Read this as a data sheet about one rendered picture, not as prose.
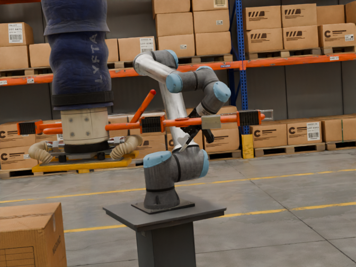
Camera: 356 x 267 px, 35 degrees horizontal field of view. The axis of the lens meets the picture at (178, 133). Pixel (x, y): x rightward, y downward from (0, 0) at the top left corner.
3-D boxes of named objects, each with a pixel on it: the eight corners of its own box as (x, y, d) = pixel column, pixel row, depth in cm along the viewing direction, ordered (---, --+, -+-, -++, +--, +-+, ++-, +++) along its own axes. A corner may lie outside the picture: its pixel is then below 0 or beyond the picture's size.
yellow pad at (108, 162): (31, 172, 198) (29, 158, 197) (40, 168, 208) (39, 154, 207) (127, 167, 195) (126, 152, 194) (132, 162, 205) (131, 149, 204)
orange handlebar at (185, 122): (13, 139, 209) (12, 129, 208) (39, 131, 239) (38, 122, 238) (266, 122, 201) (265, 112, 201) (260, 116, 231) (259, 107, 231)
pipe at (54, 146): (32, 161, 199) (30, 145, 199) (53, 152, 224) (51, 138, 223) (127, 156, 196) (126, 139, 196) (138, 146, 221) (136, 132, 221)
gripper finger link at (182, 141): (171, 146, 266) (182, 130, 267) (181, 153, 266) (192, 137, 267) (171, 146, 263) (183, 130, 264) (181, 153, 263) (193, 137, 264)
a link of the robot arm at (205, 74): (191, 65, 262) (201, 82, 254) (214, 63, 266) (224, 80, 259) (187, 80, 269) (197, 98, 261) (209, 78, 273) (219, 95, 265)
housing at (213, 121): (201, 129, 203) (201, 117, 202) (202, 127, 209) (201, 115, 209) (221, 128, 202) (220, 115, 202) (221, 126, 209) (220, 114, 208)
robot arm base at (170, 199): (137, 205, 298) (135, 187, 297) (168, 198, 308) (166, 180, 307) (155, 211, 282) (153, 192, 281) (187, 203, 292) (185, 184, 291)
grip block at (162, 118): (140, 134, 203) (138, 117, 202) (143, 131, 213) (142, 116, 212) (163, 132, 202) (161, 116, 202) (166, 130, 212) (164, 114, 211)
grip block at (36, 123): (17, 135, 234) (16, 123, 233) (24, 133, 242) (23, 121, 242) (37, 133, 233) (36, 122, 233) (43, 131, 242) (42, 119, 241)
